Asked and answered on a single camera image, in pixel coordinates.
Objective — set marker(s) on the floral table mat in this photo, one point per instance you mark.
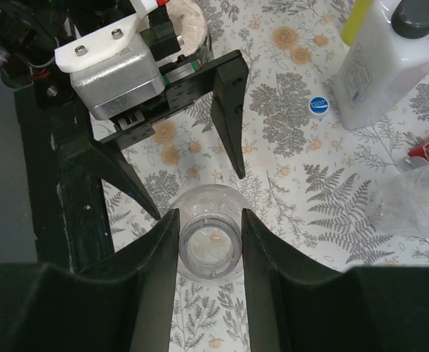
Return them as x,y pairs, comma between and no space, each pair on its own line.
307,178

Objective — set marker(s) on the blue white bottle cap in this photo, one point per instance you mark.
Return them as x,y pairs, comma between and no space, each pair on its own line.
318,106

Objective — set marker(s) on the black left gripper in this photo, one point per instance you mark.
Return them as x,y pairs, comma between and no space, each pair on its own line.
31,31

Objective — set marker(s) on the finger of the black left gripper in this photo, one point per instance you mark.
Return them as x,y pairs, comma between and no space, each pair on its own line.
227,112

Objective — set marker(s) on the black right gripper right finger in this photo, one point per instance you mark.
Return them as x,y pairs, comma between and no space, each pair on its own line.
294,303

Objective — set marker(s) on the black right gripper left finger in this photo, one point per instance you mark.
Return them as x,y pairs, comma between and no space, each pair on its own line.
122,303

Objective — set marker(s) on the white bottle black cap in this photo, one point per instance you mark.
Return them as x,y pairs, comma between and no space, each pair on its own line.
388,58

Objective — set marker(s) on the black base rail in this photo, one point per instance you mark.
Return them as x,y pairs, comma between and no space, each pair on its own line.
68,205

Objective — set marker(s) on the clear plastic bottle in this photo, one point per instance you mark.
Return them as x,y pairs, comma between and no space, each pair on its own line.
401,205
210,239

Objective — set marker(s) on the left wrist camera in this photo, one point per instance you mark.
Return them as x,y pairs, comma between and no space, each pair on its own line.
112,69

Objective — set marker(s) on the yellow squeeze bottle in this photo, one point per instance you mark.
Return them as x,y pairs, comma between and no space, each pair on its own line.
354,21

